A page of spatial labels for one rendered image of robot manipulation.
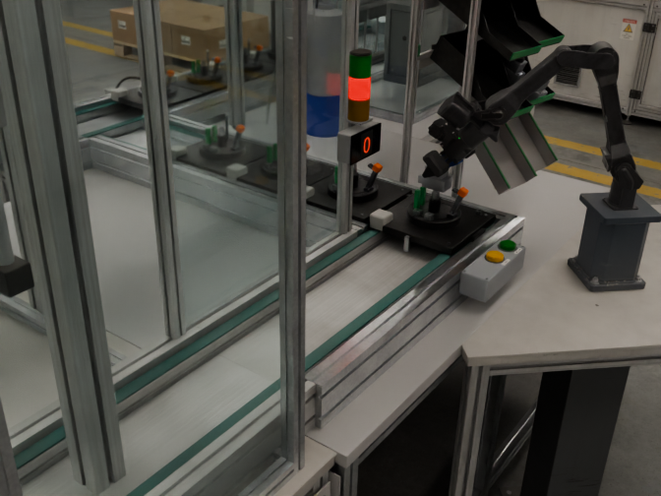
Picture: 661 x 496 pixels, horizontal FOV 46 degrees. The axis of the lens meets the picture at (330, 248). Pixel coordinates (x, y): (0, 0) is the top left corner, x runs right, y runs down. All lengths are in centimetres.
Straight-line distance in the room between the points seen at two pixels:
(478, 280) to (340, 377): 47
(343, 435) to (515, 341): 49
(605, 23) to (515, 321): 442
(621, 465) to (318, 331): 149
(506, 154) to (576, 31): 396
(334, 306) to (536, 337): 46
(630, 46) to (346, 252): 440
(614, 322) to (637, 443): 111
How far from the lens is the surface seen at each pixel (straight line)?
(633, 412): 310
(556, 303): 194
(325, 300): 175
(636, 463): 289
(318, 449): 145
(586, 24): 613
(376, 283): 182
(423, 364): 166
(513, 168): 224
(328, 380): 144
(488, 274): 181
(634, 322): 193
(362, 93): 178
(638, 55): 602
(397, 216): 202
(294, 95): 105
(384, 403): 155
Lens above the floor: 184
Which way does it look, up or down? 28 degrees down
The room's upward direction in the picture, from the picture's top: 1 degrees clockwise
